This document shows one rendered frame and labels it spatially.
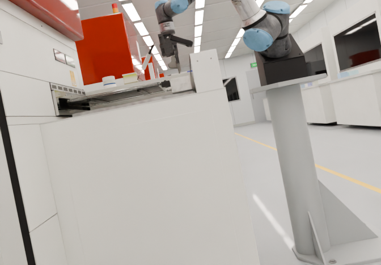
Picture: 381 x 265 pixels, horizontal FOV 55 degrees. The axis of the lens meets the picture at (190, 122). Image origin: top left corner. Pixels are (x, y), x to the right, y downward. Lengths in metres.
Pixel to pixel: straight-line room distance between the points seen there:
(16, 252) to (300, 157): 1.20
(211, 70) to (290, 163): 0.69
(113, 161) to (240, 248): 0.51
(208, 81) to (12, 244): 0.77
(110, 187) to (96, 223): 0.13
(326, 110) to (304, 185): 6.23
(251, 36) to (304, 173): 0.67
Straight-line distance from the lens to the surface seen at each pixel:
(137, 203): 1.25
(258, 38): 1.56
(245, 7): 1.56
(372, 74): 5.91
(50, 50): 1.57
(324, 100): 7.95
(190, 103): 1.21
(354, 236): 1.98
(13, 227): 1.16
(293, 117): 1.74
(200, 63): 1.28
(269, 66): 1.74
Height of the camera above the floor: 0.75
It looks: 1 degrees down
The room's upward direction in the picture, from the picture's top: 11 degrees counter-clockwise
